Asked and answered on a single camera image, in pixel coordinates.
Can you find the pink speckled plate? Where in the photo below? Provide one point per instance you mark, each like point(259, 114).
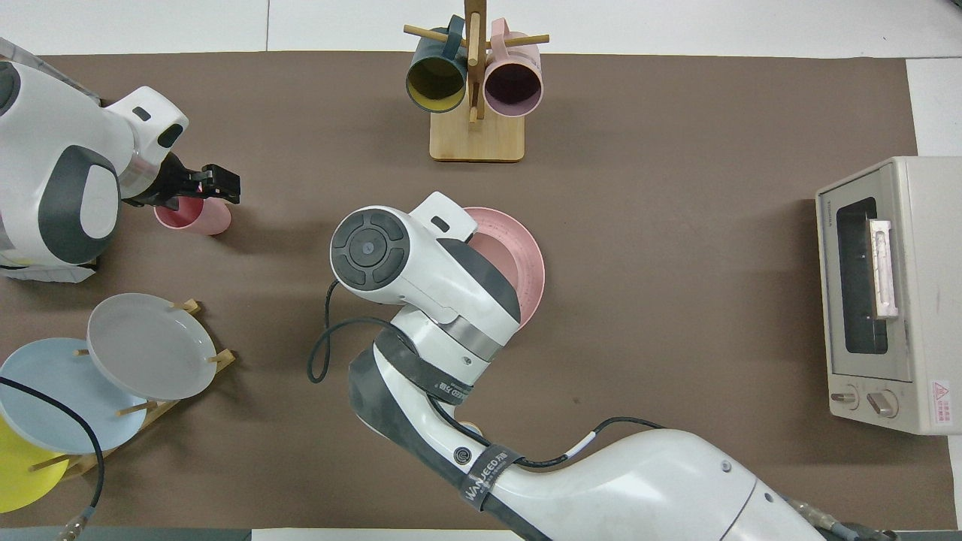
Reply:
point(532, 255)

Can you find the wooden mug tree stand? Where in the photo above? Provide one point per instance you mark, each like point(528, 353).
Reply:
point(476, 139)

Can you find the light blue plate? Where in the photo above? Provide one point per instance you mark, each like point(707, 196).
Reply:
point(45, 391)

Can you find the brown table mat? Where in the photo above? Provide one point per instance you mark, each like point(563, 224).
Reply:
point(676, 263)

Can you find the pink tumbler cup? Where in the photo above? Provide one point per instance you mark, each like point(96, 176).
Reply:
point(203, 218)

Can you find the dark teal mug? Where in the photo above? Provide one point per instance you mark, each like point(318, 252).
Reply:
point(436, 83)

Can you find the pink mug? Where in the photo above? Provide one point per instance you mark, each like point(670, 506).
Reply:
point(513, 84)

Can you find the grey plate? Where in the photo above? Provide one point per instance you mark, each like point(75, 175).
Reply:
point(150, 346)

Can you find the yellow plate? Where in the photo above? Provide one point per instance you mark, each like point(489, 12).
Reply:
point(22, 481)

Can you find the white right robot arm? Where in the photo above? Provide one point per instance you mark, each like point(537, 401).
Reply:
point(639, 488)

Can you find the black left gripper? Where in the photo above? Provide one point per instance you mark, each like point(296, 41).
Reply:
point(169, 184)

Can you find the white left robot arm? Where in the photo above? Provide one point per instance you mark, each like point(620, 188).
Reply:
point(45, 128)

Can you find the beige toaster oven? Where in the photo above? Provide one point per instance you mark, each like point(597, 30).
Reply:
point(928, 338)

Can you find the wooden plate rack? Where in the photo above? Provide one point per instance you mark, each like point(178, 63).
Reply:
point(225, 359)

